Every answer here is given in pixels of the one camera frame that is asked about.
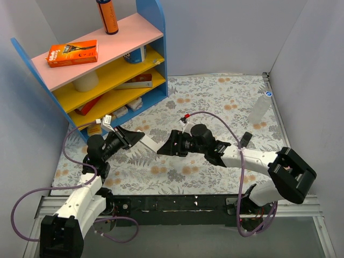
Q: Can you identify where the red white flat box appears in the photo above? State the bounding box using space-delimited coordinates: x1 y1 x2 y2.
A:
114 74 153 90

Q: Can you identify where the white remote control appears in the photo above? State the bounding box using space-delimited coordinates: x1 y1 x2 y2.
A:
139 134 160 153

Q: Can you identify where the yellow packet bottom shelf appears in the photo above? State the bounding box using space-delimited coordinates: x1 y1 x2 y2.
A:
87 124 102 137

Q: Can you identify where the floral table mat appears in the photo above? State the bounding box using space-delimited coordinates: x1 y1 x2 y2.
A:
50 75 299 196

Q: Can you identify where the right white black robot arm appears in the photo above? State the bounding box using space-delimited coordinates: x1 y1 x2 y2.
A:
157 124 317 214

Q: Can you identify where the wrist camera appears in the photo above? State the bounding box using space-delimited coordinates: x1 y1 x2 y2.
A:
180 114 193 134
95 114 115 132

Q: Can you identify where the black remote control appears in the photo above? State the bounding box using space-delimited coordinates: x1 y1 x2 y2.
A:
240 132 253 148

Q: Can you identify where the small white box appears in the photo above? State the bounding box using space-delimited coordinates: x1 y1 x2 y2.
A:
126 97 143 111

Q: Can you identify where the orange razor box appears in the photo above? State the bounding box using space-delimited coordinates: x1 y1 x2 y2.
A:
46 40 98 68

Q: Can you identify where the blue pink yellow shelf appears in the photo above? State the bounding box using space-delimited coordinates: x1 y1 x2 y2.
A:
11 1 168 141

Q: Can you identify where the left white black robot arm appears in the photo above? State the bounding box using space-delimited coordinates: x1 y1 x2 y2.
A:
39 126 145 257

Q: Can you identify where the orange cylindrical bottle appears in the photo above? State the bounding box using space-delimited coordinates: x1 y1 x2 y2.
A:
96 0 119 35

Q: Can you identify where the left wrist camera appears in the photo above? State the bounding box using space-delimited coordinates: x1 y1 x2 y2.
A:
95 114 115 132

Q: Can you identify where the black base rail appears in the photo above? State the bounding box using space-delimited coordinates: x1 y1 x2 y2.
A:
99 194 238 228

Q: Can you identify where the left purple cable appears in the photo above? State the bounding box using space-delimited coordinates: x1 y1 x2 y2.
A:
10 119 139 243

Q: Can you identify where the white paper roll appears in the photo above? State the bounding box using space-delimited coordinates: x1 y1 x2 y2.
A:
73 71 99 92

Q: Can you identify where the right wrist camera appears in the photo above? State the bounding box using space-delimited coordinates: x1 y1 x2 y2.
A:
180 114 193 134

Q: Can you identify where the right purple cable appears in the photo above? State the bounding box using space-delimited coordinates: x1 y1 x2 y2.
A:
188 111 278 238

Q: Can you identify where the blue white can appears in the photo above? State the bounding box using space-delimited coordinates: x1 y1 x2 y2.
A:
123 46 147 64

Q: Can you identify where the purple cable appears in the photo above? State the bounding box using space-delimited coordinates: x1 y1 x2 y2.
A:
10 119 139 243
188 111 278 238

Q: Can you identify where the red box lower shelf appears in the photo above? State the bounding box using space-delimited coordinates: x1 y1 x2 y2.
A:
74 95 102 116

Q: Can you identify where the clear plastic bottle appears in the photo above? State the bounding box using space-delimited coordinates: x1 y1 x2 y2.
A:
248 91 273 124

